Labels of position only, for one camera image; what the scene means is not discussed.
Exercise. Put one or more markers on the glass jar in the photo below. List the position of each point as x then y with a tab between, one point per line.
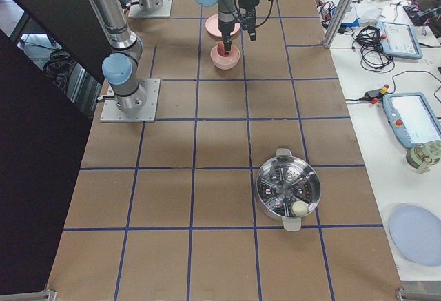
424	156

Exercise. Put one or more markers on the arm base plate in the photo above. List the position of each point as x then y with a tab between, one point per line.
148	9
139	107

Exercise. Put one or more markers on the pink bowl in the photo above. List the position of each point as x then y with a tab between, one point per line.
225	62

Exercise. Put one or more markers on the steel steamer pot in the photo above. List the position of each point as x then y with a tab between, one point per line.
282	180

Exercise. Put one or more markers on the teach pendant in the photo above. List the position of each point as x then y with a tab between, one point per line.
399	40
411	118

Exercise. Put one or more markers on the black power adapter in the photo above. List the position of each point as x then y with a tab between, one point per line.
373	94

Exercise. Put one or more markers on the blue white box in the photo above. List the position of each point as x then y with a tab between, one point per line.
351	18

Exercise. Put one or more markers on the blue plate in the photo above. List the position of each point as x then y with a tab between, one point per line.
415	231

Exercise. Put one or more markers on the red yellow apple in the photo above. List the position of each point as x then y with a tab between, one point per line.
220	48

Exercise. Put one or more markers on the pink plate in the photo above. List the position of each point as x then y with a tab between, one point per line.
213	26

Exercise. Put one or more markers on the near teach pendant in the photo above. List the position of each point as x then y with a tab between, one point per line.
411	118

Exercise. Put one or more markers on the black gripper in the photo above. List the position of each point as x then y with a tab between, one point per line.
247	1
225	27

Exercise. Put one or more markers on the aluminium frame post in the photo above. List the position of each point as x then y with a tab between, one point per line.
335	23

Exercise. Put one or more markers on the far teach pendant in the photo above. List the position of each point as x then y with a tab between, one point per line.
399	40

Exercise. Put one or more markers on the white bun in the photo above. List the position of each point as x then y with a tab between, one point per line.
299	208

